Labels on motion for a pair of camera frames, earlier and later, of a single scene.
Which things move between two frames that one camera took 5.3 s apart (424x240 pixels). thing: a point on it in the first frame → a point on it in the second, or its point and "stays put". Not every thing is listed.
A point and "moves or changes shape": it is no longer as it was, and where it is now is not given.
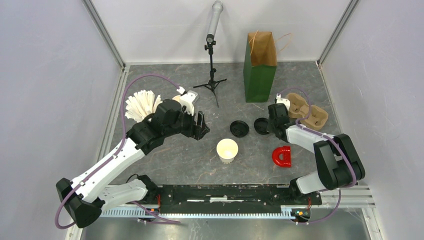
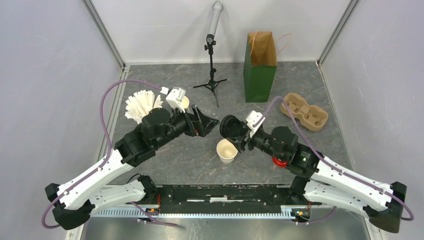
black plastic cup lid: [261, 125] moves or changes shape
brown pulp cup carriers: [299, 108] stays put
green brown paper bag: [260, 66] stays put
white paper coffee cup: [227, 149] stays put
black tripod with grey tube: [216, 12] stays put
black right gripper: [269, 122] → [240, 141]
